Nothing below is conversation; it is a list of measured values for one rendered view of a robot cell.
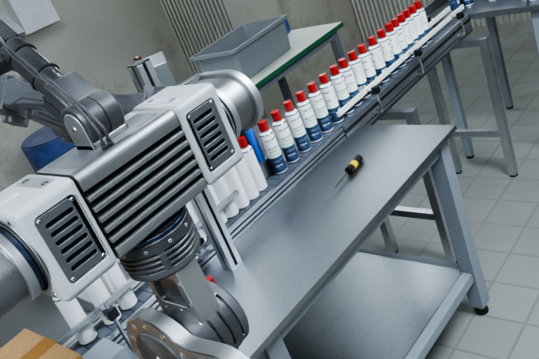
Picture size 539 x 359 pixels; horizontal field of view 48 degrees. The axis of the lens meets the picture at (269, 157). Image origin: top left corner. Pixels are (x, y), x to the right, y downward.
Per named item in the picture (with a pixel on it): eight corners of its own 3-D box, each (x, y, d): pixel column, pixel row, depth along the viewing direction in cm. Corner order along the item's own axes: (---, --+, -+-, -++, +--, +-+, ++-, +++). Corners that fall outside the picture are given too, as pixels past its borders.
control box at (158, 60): (188, 109, 180) (162, 50, 173) (195, 124, 165) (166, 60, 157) (156, 122, 180) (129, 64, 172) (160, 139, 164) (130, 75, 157)
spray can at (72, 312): (91, 330, 168) (57, 272, 160) (101, 334, 165) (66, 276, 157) (77, 343, 165) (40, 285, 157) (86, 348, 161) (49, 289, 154)
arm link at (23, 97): (-28, 111, 127) (-19, 65, 128) (6, 123, 140) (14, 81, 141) (179, 135, 122) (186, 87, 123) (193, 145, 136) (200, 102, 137)
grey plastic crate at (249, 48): (254, 52, 426) (243, 23, 418) (298, 45, 400) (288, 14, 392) (200, 90, 387) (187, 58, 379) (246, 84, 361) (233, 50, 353)
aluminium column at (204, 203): (233, 260, 185) (139, 59, 159) (242, 262, 181) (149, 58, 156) (223, 269, 182) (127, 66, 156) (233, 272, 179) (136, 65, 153)
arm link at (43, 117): (20, 123, 135) (28, 76, 136) (-6, 119, 135) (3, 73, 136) (79, 147, 178) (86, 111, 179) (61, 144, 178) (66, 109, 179)
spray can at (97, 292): (115, 311, 173) (83, 255, 165) (125, 315, 169) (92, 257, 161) (101, 324, 169) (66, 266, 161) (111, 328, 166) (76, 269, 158)
